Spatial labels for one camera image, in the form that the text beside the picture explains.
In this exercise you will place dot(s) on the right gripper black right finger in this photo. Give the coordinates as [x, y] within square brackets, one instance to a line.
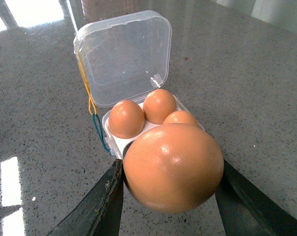
[247, 211]

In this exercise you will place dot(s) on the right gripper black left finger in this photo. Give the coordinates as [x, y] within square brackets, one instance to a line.
[99, 213]

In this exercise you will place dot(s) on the blue rubber band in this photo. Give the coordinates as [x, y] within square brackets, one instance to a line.
[99, 129]

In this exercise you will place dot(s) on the yellow rubber band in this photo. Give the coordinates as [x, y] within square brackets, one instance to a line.
[91, 106]

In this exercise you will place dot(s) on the clear plastic egg box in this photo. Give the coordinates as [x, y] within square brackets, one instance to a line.
[125, 57]

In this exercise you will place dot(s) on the brown egg front left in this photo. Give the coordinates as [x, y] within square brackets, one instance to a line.
[126, 119]

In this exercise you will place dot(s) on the brown egg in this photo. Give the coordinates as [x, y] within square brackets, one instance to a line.
[158, 105]
[181, 117]
[126, 119]

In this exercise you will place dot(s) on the brown egg back right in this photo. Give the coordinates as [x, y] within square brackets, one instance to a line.
[181, 117]

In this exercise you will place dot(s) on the brown egg back left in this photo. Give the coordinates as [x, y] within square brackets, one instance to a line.
[158, 105]

